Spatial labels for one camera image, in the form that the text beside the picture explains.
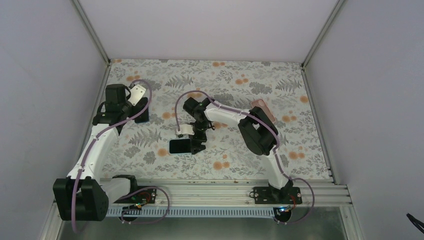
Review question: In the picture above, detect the pink phone case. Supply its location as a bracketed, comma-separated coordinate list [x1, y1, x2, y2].
[250, 99, 276, 123]

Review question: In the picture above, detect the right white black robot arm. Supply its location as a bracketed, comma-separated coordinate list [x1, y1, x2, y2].
[183, 97, 293, 204]

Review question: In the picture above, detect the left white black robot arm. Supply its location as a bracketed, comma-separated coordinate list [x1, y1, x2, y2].
[52, 83, 151, 222]

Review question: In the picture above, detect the floral patterned table mat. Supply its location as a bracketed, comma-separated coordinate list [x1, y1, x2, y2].
[102, 59, 330, 180]

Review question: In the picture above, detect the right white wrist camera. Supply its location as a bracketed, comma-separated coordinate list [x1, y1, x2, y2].
[175, 124, 195, 138]

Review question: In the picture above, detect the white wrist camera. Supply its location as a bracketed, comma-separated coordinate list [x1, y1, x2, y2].
[175, 124, 195, 138]
[127, 84, 147, 106]

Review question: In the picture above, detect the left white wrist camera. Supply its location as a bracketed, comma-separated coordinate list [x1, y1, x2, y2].
[127, 84, 147, 106]

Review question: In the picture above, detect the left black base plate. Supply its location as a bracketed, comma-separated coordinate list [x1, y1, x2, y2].
[114, 188, 157, 205]

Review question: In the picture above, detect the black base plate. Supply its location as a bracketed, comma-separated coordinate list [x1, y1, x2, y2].
[249, 186, 303, 205]
[114, 188, 157, 205]

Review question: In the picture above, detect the white slotted cable duct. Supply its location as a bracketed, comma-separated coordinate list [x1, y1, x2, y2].
[124, 206, 275, 219]

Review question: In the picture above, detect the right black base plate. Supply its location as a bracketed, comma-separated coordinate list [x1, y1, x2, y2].
[249, 186, 303, 205]

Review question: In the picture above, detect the aluminium rail frame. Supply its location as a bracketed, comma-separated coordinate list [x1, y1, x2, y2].
[41, 180, 363, 240]

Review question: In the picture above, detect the black cable at corner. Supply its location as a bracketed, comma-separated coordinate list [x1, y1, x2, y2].
[406, 213, 424, 235]

